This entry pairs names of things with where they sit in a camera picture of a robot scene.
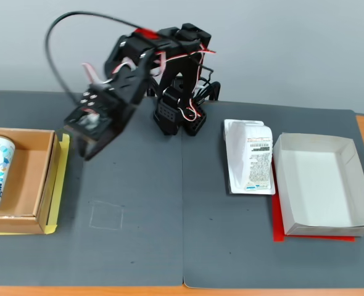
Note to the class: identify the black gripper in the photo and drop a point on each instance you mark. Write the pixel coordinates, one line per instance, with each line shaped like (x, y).
(99, 133)

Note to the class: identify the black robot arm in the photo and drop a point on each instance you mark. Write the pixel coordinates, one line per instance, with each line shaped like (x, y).
(185, 77)

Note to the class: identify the brown cardboard box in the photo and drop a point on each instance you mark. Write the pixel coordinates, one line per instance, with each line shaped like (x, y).
(27, 179)

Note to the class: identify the white paper box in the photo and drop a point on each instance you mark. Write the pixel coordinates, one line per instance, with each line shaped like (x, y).
(317, 185)

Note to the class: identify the yellow paper sheet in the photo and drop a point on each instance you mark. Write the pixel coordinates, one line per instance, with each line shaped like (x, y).
(60, 172)

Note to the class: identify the grey table mat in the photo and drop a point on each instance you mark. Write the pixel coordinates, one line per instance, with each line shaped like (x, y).
(250, 246)
(123, 231)

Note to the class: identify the white plastic food package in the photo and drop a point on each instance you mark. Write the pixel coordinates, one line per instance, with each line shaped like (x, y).
(253, 154)

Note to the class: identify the red paper sheet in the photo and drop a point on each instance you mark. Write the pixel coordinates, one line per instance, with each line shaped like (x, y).
(277, 222)

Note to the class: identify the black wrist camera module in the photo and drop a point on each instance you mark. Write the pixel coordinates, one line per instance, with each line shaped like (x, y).
(89, 123)

